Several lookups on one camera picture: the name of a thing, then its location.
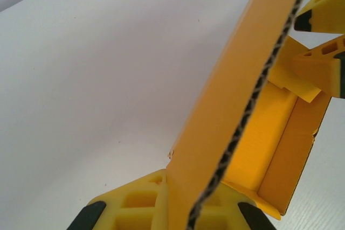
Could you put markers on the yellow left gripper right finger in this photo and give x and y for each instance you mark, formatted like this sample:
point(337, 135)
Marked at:
point(223, 214)

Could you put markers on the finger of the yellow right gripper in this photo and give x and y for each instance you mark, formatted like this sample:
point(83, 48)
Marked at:
point(326, 68)
point(323, 12)

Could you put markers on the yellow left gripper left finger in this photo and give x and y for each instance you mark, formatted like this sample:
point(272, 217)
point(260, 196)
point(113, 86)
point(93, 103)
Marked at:
point(134, 203)

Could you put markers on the yellow paper box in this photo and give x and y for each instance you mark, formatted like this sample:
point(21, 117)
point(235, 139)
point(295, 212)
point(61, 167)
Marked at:
point(215, 92)

